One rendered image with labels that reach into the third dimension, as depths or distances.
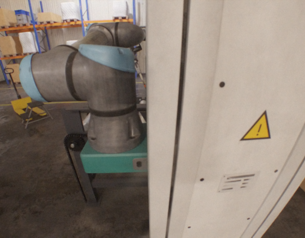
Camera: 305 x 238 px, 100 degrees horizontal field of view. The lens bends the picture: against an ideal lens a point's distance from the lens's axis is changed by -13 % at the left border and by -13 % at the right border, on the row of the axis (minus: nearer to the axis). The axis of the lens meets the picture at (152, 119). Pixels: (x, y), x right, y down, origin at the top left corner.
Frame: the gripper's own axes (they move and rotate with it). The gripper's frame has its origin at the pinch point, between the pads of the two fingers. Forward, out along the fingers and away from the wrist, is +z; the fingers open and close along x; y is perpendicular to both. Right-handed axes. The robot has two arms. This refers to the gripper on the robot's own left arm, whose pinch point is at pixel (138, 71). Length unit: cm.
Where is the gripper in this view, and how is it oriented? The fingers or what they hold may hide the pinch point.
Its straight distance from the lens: 119.5
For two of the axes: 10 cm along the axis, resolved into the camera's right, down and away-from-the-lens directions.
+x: -0.4, 2.1, -9.8
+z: 3.8, 9.1, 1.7
